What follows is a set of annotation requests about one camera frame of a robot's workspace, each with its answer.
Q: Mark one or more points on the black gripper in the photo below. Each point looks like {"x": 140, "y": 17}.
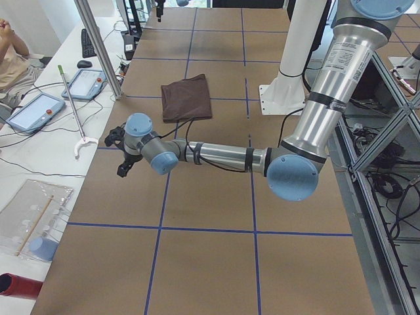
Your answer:
{"x": 159, "y": 9}
{"x": 128, "y": 159}

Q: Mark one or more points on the dark brown t-shirt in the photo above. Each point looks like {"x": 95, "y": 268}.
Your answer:
{"x": 186, "y": 99}

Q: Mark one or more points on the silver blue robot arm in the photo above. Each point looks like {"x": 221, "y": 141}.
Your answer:
{"x": 285, "y": 154}
{"x": 180, "y": 3}

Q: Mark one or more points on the black box with label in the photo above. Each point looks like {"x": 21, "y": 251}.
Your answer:
{"x": 129, "y": 46}

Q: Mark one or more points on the reacher grabber stick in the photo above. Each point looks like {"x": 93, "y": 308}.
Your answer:
{"x": 85, "y": 140}

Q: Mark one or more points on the black keyboard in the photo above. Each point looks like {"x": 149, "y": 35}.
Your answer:
{"x": 87, "y": 47}

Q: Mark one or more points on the black computer mouse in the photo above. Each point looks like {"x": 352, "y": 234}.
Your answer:
{"x": 84, "y": 64}

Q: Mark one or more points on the far teach pendant tablet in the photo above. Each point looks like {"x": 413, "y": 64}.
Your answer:
{"x": 86, "y": 84}

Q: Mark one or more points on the teach pendant tablet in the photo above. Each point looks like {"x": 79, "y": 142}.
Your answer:
{"x": 36, "y": 114}
{"x": 86, "y": 84}

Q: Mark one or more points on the near teach pendant tablet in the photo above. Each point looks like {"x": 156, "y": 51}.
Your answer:
{"x": 36, "y": 114}

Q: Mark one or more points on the wooden stick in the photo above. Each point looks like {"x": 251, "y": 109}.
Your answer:
{"x": 33, "y": 225}

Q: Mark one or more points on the clear plastic bag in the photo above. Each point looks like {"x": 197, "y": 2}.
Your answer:
{"x": 17, "y": 216}

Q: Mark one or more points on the blue plastic cup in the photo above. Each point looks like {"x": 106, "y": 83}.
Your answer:
{"x": 43, "y": 248}

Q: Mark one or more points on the person in beige shirt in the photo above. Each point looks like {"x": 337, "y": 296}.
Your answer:
{"x": 17, "y": 74}

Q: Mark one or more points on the red cylinder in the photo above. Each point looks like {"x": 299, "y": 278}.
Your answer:
{"x": 20, "y": 287}

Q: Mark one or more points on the aluminium frame post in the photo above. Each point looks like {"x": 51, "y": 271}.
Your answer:
{"x": 92, "y": 28}

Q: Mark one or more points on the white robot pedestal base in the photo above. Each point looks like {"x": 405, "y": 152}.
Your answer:
{"x": 286, "y": 92}

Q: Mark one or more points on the aluminium frame table side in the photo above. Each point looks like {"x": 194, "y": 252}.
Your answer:
{"x": 375, "y": 153}

